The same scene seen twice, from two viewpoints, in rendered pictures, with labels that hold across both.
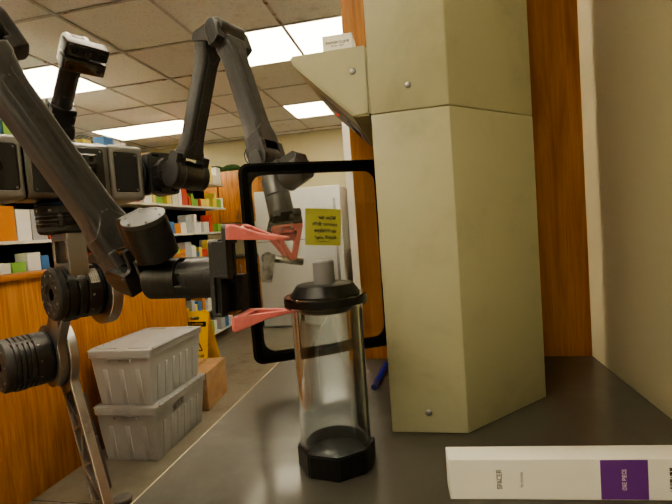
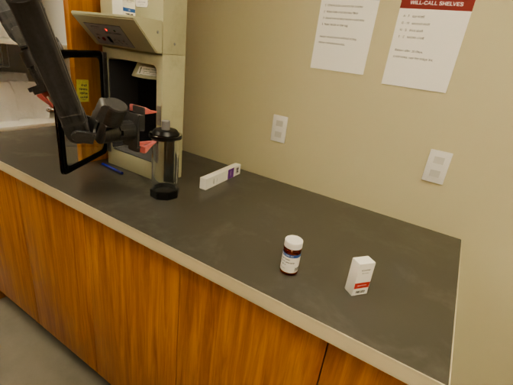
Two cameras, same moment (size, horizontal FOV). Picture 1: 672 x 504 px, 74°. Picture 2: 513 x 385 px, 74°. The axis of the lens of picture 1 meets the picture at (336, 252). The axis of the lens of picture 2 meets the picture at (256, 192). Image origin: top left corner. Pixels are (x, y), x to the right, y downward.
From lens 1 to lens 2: 1.00 m
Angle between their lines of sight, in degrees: 73
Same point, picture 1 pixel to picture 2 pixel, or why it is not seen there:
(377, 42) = (166, 21)
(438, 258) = (178, 115)
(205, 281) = (134, 133)
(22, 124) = (54, 44)
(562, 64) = not seen: hidden behind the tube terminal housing
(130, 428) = not seen: outside the picture
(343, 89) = (154, 40)
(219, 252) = (142, 120)
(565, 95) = not seen: hidden behind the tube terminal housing
